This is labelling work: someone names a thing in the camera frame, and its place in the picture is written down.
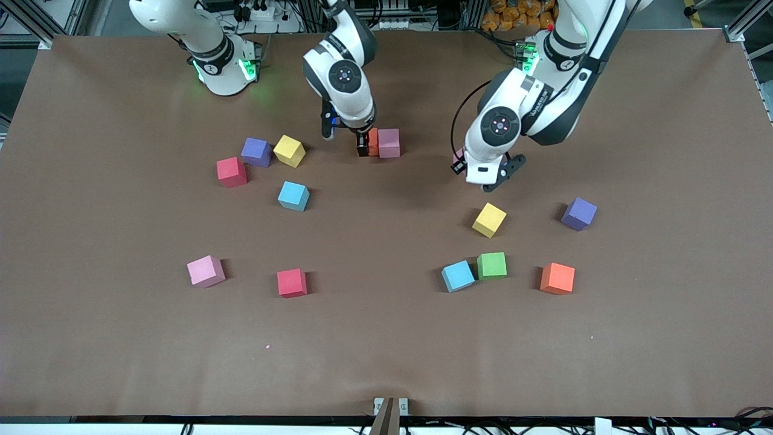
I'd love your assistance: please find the light blue foam cube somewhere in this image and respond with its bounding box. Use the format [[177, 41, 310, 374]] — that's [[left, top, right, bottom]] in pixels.
[[441, 260, 476, 293], [278, 181, 310, 212]]

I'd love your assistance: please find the green foam cube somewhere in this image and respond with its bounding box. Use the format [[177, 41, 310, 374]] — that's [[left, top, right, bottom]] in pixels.
[[477, 252, 508, 280]]

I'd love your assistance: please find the red foam cube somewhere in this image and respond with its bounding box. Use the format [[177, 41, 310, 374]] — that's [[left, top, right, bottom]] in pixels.
[[217, 157, 248, 189], [277, 269, 309, 298]]

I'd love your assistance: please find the yellow foam cube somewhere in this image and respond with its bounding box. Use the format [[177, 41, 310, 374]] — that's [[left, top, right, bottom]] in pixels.
[[472, 202, 508, 239], [273, 135, 306, 169]]

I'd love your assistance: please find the purple foam cube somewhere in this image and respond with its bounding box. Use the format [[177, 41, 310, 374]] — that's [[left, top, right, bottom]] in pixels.
[[561, 197, 598, 231], [241, 137, 272, 168]]

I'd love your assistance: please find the grey electronics rack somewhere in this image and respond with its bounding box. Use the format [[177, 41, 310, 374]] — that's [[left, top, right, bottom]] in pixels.
[[368, 0, 423, 31]]

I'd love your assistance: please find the white power strip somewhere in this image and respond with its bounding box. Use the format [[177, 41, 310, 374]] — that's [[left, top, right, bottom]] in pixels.
[[245, 0, 290, 22]]

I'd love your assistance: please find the pile of orange objects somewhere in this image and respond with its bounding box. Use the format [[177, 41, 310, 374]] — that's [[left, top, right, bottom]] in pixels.
[[481, 0, 556, 32]]

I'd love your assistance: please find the brown table cover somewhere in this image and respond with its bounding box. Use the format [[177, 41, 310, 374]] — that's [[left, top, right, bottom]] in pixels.
[[0, 27, 773, 417]]

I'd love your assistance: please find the metal bracket with post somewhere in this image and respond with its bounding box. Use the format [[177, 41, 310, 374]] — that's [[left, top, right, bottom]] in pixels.
[[370, 397, 409, 435]]

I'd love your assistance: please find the aluminium frame strut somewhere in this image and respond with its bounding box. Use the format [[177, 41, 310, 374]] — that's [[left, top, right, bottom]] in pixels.
[[0, 0, 91, 50], [725, 0, 773, 43]]

